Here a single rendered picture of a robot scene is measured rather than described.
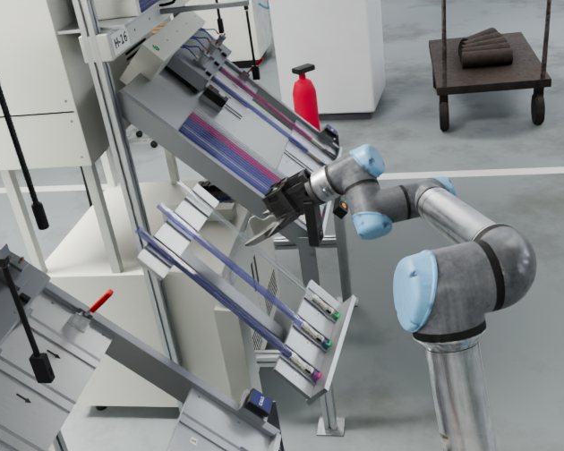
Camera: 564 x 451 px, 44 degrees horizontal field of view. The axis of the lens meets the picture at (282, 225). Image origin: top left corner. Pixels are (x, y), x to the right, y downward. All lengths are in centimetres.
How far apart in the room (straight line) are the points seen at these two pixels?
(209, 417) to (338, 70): 374
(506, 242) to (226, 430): 64
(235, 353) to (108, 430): 107
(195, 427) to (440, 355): 49
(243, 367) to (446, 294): 76
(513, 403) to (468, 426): 141
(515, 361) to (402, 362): 41
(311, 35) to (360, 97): 54
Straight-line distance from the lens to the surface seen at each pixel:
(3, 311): 124
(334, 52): 486
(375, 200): 145
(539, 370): 272
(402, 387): 262
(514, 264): 113
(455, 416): 117
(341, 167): 150
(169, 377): 141
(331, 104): 498
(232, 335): 167
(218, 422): 140
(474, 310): 111
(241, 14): 648
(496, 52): 480
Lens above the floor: 175
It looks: 28 degrees down
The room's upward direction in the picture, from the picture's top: 8 degrees counter-clockwise
